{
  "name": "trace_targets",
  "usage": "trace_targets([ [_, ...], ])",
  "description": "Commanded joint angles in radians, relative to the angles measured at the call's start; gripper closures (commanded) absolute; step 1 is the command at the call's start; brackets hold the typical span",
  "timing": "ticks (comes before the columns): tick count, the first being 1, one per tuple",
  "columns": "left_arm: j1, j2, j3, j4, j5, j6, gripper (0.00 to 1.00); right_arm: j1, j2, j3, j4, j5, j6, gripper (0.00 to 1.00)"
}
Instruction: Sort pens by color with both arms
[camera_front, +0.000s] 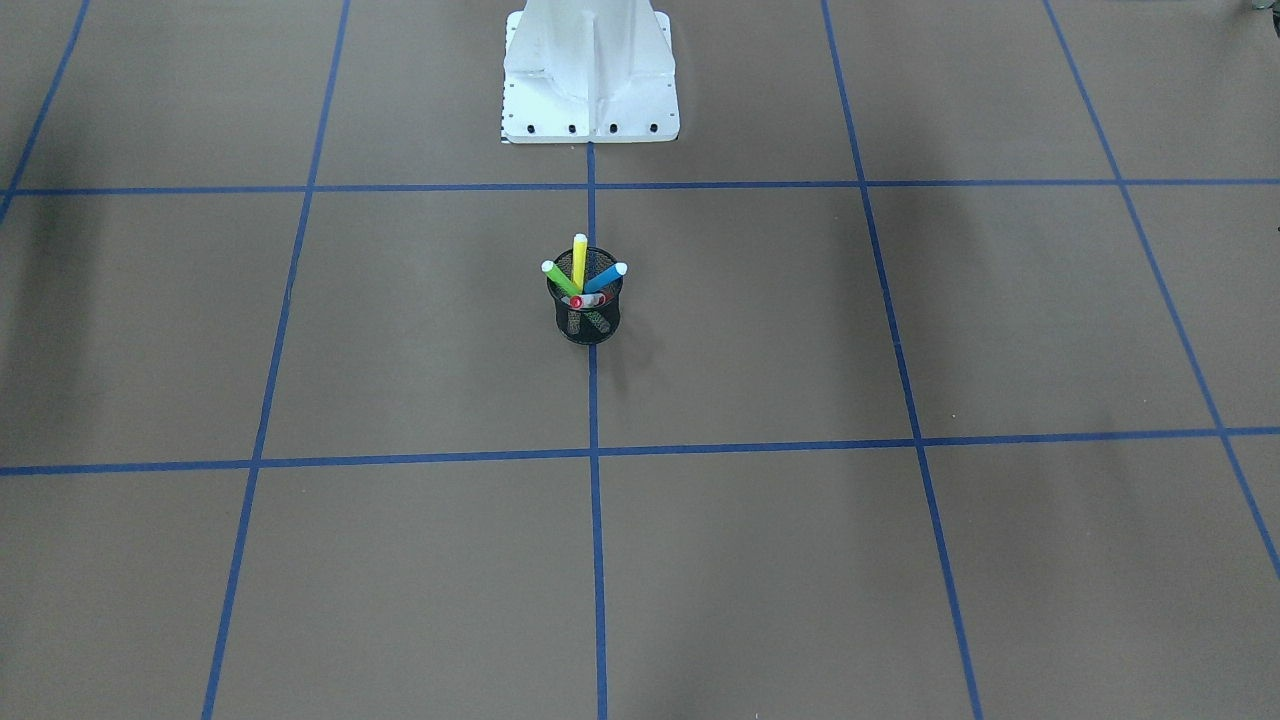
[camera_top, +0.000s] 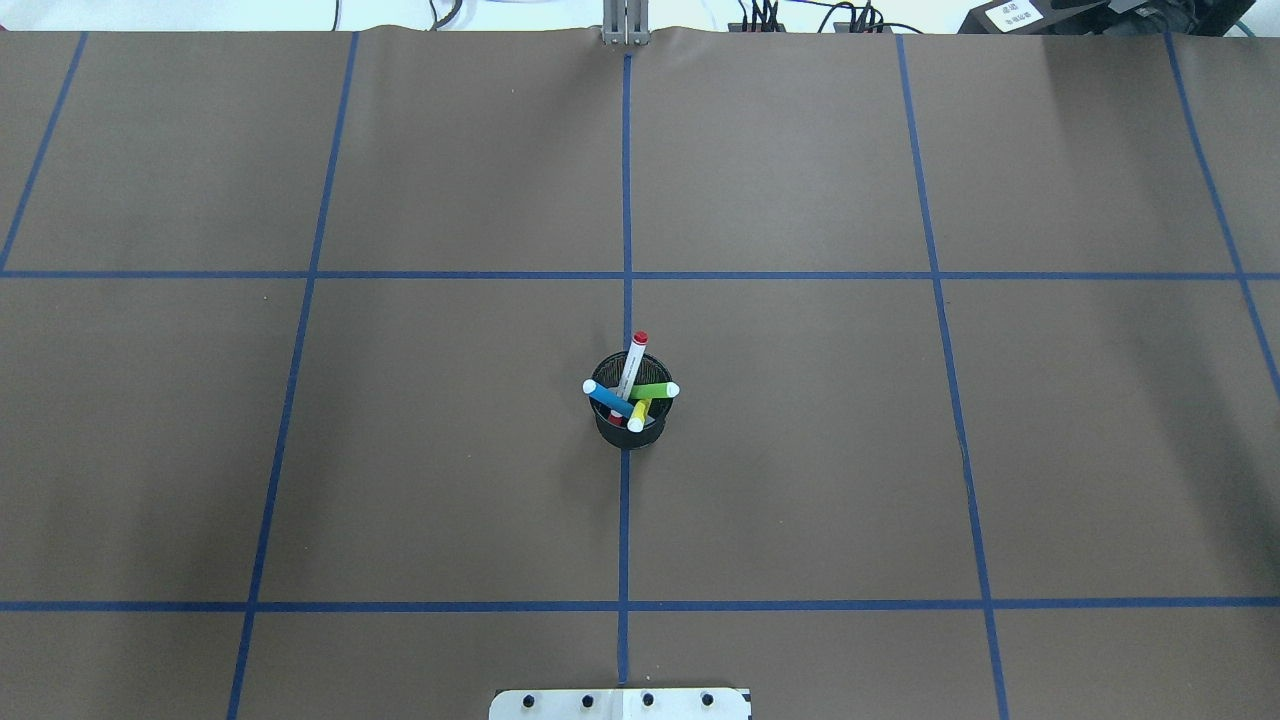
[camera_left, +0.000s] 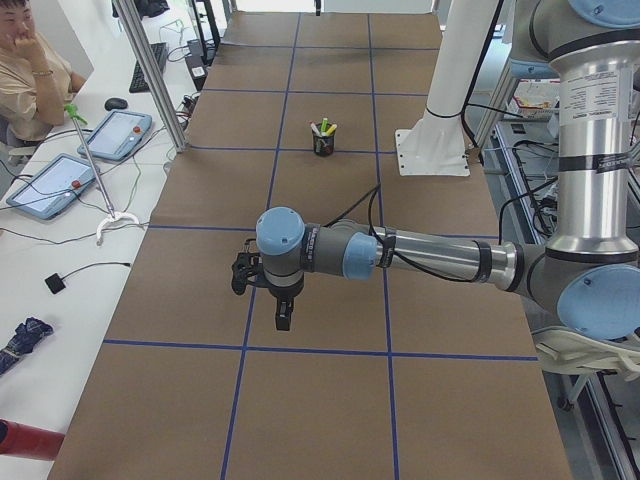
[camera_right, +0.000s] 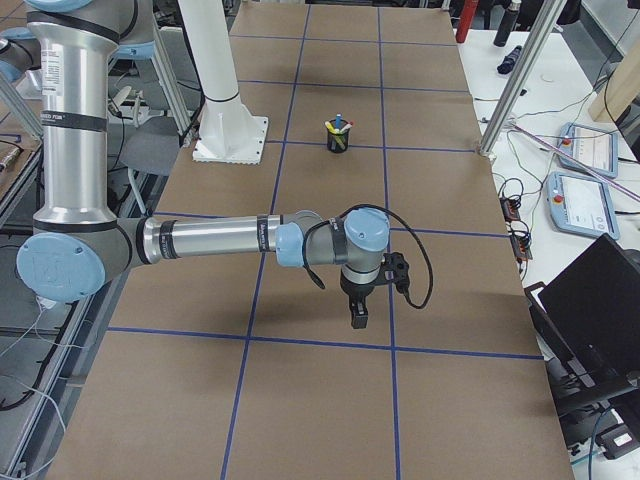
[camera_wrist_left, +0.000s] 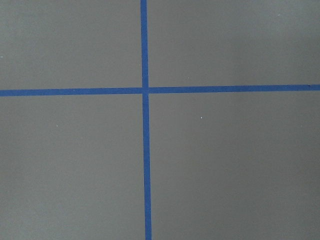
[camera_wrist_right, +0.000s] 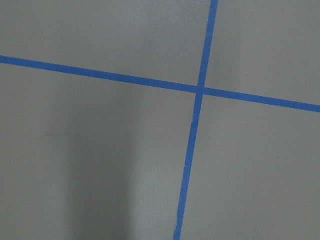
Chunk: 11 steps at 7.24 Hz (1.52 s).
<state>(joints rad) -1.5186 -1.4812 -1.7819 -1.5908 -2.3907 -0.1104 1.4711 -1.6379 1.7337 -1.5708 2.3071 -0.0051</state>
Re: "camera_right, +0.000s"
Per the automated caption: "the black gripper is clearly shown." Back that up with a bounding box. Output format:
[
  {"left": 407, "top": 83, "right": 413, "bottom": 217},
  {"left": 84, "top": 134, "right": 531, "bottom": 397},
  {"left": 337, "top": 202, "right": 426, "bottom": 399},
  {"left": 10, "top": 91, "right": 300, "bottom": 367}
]
[{"left": 340, "top": 269, "right": 375, "bottom": 329}]

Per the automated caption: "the yellow highlighter pen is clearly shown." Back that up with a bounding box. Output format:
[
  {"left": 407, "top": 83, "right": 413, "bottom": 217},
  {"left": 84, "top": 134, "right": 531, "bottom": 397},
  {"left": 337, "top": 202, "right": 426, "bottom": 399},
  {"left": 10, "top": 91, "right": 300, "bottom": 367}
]
[{"left": 324, "top": 121, "right": 339, "bottom": 135}]

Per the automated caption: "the red capped white marker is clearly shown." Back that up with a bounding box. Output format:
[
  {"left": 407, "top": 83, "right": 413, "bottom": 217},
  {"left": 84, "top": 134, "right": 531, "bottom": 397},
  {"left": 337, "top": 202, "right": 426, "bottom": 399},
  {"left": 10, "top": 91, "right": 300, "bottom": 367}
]
[{"left": 339, "top": 121, "right": 354, "bottom": 134}]

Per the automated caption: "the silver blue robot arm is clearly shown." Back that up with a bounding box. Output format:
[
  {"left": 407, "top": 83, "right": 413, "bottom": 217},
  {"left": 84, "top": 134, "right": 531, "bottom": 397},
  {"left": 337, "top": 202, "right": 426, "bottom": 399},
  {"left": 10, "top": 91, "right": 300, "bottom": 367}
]
[{"left": 16, "top": 1, "right": 389, "bottom": 329}]

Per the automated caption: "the brown paper table cover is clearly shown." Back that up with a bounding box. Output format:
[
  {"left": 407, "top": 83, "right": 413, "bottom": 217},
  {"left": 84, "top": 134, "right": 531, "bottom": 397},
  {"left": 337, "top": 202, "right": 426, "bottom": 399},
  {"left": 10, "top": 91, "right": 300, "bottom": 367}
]
[{"left": 48, "top": 3, "right": 572, "bottom": 479}]

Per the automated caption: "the orange black usb hub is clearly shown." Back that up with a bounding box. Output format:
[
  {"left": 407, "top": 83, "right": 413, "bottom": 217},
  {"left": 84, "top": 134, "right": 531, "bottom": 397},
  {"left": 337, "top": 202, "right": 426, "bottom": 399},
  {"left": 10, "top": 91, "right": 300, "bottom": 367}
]
[{"left": 500, "top": 196, "right": 521, "bottom": 222}]

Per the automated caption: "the black mesh pen cup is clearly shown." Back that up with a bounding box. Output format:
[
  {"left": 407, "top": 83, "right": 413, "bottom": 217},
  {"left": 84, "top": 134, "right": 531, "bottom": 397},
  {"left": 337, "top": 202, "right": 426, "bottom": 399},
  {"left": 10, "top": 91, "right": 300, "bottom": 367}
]
[{"left": 325, "top": 121, "right": 350, "bottom": 154}]

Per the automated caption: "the black laptop computer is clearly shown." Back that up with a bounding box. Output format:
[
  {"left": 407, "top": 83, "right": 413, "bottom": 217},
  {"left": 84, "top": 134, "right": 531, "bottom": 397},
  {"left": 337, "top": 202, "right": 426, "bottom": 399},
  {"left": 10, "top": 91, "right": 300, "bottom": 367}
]
[{"left": 525, "top": 234, "right": 639, "bottom": 424}]

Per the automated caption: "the near blue teach pendant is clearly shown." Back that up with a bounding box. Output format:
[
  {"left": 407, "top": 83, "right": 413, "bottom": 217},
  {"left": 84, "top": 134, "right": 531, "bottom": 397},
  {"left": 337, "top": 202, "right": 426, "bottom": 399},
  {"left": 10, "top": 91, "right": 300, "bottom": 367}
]
[{"left": 546, "top": 171, "right": 620, "bottom": 240}]

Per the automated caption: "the blue teach pendant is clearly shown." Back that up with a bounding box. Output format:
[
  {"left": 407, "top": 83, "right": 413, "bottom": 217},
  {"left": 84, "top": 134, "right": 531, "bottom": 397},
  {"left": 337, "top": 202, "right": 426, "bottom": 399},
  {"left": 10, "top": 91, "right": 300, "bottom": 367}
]
[
  {"left": 546, "top": 171, "right": 620, "bottom": 240},
  {"left": 557, "top": 122, "right": 618, "bottom": 179}
]

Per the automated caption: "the folded dark blue umbrella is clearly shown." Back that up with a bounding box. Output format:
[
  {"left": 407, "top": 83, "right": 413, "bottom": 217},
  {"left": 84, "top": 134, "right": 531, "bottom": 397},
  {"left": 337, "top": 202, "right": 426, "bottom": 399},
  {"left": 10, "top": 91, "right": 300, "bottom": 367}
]
[{"left": 496, "top": 45, "right": 523, "bottom": 75}]

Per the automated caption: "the far blue teach pendant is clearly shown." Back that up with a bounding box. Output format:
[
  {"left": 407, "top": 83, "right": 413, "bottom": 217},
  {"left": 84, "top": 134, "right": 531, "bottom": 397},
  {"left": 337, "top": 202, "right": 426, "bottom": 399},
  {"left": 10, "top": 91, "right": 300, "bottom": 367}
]
[{"left": 557, "top": 122, "right": 618, "bottom": 179}]

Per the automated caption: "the black bottle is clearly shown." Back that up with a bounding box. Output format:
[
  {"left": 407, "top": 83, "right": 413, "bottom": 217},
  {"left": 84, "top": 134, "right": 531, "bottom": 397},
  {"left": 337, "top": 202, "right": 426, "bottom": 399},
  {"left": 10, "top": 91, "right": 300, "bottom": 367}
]
[{"left": 493, "top": 0, "right": 521, "bottom": 47}]

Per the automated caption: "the red cylinder bottle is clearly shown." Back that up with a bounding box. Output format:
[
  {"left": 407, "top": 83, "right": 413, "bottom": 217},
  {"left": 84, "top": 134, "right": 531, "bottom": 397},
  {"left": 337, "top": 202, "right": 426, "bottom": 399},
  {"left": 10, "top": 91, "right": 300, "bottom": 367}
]
[{"left": 455, "top": 0, "right": 479, "bottom": 44}]

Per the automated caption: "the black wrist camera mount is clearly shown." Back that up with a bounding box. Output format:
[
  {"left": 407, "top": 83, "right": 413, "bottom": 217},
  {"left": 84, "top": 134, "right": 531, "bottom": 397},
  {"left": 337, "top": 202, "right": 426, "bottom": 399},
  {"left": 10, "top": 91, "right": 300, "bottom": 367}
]
[{"left": 374, "top": 252, "right": 410, "bottom": 296}]

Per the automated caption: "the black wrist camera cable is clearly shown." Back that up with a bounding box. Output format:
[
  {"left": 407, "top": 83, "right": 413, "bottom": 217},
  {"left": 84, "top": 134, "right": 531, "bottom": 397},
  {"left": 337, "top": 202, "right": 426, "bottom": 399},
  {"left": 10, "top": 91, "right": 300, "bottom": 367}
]
[{"left": 302, "top": 203, "right": 434, "bottom": 309}]

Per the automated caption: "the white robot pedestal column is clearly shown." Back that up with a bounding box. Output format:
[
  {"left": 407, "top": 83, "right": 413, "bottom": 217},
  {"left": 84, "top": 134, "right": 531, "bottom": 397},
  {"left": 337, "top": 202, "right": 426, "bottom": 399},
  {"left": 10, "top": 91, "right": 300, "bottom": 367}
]
[{"left": 179, "top": 0, "right": 269, "bottom": 164}]

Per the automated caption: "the aluminium frame post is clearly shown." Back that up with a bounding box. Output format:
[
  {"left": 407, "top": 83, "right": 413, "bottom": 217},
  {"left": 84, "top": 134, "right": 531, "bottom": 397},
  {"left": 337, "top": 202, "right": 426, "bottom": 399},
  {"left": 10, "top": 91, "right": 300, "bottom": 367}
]
[{"left": 477, "top": 0, "right": 567, "bottom": 157}]

